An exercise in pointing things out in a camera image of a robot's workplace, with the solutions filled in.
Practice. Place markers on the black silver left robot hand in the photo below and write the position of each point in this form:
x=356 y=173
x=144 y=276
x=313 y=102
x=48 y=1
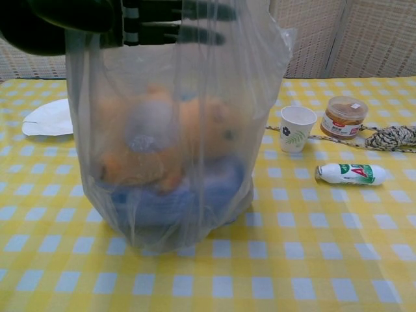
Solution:
x=58 y=22

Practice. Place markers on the grey translucent plastic bag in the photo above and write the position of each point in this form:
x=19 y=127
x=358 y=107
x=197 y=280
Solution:
x=182 y=74

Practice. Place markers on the yellow white checkered tablecloth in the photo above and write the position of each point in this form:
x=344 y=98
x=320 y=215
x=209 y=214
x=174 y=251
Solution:
x=292 y=247

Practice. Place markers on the white paper plate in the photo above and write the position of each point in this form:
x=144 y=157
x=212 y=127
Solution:
x=48 y=118

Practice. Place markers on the orange plush toy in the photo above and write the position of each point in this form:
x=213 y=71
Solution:
x=130 y=165

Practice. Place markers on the white paper cup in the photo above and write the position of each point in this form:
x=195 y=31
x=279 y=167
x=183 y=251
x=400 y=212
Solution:
x=296 y=133

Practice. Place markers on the clear jar brown contents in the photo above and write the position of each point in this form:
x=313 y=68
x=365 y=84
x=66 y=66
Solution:
x=343 y=122

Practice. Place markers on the beige woven folding screen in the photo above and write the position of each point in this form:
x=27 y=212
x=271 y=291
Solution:
x=370 y=35

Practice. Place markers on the white green-label milk bottle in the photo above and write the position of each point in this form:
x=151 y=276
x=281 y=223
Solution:
x=351 y=175

